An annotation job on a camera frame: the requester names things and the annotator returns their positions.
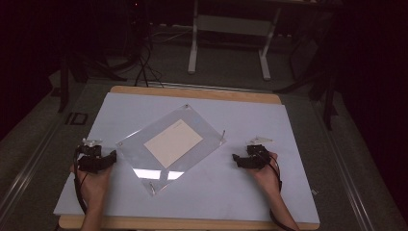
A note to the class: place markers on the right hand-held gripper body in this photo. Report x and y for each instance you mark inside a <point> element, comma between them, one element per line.
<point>260,162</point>

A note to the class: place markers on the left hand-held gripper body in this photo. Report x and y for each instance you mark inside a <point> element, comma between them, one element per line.
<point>89,165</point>

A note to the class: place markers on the clear acrylic photo frame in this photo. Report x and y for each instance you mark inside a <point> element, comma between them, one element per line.
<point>134,154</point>

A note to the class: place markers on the landscape photo print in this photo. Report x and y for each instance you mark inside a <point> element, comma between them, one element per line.
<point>173,143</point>

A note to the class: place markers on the person's right hand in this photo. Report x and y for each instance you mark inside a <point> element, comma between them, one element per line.
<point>266,179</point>

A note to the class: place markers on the person's left hand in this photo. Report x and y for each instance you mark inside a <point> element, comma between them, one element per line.
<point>94,187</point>

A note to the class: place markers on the pale blue table mat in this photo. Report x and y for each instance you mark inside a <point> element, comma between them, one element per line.
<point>224,192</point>

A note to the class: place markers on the black rectangular floor socket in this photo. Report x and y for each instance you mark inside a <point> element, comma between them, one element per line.
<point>77,118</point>

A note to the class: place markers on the small white tag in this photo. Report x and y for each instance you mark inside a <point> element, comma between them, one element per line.
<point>314,192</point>

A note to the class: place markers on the black metal stand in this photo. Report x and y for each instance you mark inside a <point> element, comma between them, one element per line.
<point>64,83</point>
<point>328,96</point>

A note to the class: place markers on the white power strip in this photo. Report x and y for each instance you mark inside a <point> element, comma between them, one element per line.
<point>174,27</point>

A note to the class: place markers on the metal floor rail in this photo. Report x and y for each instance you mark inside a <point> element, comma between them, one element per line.
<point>22,183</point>
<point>349,179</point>

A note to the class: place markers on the white metal desk frame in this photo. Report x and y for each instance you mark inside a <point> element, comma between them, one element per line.
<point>232,25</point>

